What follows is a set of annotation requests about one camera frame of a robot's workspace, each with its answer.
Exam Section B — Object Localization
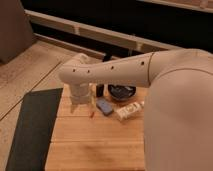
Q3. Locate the small dark bottle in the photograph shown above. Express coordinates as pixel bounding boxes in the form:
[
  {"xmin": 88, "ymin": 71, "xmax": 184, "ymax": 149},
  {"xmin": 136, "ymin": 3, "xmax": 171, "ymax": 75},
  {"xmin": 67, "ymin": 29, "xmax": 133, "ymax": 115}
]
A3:
[{"xmin": 96, "ymin": 84, "xmax": 104, "ymax": 97}]

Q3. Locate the dark grey mat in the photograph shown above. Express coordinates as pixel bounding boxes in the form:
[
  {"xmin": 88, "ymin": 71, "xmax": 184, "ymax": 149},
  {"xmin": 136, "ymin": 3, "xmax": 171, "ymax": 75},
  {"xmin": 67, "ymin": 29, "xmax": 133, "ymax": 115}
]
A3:
[{"xmin": 5, "ymin": 88, "xmax": 62, "ymax": 171}]

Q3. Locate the grey chair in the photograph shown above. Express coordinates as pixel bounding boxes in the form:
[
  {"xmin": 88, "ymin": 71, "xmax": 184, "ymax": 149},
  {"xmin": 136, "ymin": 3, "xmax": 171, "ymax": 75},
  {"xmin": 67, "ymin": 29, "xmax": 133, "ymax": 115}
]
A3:
[{"xmin": 0, "ymin": 0, "xmax": 36, "ymax": 63}]

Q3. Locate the black bowl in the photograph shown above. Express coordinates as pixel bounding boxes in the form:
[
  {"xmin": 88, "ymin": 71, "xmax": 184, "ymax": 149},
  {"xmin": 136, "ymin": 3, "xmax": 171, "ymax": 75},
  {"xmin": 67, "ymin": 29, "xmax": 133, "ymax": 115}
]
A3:
[{"xmin": 108, "ymin": 85, "xmax": 136, "ymax": 101}]

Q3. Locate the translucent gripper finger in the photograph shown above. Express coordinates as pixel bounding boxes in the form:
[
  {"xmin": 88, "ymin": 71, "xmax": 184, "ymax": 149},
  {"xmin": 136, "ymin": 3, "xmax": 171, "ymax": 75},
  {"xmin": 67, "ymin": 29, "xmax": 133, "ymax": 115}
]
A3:
[
  {"xmin": 70, "ymin": 105, "xmax": 74, "ymax": 113},
  {"xmin": 88, "ymin": 103, "xmax": 94, "ymax": 116}
]

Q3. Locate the white bottle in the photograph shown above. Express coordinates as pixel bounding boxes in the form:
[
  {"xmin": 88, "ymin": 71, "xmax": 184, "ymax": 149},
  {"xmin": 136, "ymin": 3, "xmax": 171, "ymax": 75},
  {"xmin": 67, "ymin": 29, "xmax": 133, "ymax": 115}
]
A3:
[{"xmin": 116, "ymin": 101, "xmax": 144, "ymax": 121}]

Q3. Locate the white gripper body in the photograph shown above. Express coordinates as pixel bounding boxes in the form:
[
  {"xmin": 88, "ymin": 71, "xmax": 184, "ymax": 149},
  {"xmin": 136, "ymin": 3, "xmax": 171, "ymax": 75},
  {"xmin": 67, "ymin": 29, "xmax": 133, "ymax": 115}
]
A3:
[{"xmin": 69, "ymin": 83, "xmax": 91, "ymax": 105}]

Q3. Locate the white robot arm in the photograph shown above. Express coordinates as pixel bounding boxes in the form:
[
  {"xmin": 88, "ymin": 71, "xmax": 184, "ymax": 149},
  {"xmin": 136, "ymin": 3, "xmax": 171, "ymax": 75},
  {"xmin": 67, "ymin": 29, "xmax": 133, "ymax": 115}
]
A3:
[{"xmin": 59, "ymin": 49, "xmax": 213, "ymax": 171}]

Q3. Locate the white window frame rail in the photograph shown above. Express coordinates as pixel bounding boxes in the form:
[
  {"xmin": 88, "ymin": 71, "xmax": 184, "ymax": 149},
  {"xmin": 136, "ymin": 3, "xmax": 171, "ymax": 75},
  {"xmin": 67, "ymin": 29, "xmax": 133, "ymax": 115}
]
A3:
[{"xmin": 25, "ymin": 10, "xmax": 178, "ymax": 53}]

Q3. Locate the blue eraser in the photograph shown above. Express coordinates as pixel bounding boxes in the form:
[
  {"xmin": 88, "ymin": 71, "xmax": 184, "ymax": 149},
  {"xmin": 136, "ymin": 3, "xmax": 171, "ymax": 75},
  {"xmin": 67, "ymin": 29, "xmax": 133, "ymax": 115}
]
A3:
[{"xmin": 96, "ymin": 98, "xmax": 113, "ymax": 116}]

